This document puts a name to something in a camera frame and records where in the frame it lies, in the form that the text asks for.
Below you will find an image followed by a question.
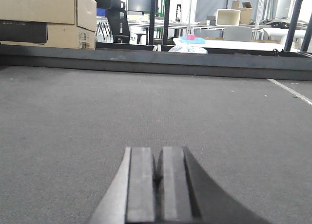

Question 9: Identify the white open box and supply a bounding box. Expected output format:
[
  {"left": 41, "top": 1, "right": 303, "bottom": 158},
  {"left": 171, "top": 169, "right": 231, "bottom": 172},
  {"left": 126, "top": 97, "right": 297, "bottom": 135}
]
[{"left": 215, "top": 9, "right": 241, "bottom": 26}]

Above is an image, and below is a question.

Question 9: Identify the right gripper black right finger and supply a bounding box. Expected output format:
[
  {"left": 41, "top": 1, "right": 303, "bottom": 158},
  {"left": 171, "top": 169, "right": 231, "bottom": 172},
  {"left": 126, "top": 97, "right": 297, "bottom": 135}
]
[{"left": 158, "top": 147, "right": 268, "bottom": 224}]

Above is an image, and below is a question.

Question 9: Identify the black office chair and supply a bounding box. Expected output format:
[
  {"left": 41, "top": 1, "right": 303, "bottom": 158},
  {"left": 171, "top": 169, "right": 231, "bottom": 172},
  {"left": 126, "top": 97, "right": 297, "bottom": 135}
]
[{"left": 106, "top": 0, "right": 130, "bottom": 44}]

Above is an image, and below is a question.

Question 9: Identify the large cardboard box stack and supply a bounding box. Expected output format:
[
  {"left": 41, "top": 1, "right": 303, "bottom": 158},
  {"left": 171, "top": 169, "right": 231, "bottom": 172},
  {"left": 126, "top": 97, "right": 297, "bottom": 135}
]
[{"left": 0, "top": 0, "right": 97, "bottom": 50}]

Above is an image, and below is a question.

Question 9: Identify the crumpled clear plastic bag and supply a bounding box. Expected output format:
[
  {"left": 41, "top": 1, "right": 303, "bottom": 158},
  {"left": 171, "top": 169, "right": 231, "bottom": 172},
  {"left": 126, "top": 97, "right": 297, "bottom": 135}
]
[{"left": 169, "top": 43, "right": 208, "bottom": 54}]

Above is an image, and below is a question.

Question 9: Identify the small brown cardboard box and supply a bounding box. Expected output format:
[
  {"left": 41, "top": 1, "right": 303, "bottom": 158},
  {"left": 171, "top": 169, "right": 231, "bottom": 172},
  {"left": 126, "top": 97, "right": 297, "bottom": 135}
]
[{"left": 232, "top": 0, "right": 253, "bottom": 24}]

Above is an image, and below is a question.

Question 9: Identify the light blue tray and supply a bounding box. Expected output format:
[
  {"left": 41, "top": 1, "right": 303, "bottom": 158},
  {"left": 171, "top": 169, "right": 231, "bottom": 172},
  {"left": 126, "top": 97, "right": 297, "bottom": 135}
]
[{"left": 179, "top": 37, "right": 206, "bottom": 44}]

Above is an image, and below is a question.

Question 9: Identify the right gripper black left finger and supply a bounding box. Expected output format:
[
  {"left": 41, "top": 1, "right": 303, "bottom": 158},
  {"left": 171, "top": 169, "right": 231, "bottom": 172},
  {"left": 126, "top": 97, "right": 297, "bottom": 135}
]
[{"left": 87, "top": 147, "right": 156, "bottom": 224}]

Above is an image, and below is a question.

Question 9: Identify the pink block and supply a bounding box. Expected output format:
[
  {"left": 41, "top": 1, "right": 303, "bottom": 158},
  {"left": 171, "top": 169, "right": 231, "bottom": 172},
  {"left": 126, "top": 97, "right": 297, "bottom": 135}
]
[{"left": 186, "top": 34, "right": 195, "bottom": 40}]

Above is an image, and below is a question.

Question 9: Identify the dark computer monitor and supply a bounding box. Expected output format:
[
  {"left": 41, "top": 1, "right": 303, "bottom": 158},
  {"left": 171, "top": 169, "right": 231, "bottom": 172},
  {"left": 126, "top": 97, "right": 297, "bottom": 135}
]
[{"left": 128, "top": 0, "right": 151, "bottom": 13}]

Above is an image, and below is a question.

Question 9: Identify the dark conveyor side rail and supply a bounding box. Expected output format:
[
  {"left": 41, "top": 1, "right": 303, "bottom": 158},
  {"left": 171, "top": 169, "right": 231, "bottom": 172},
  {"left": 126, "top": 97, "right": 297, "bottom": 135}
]
[{"left": 0, "top": 44, "right": 312, "bottom": 81}]

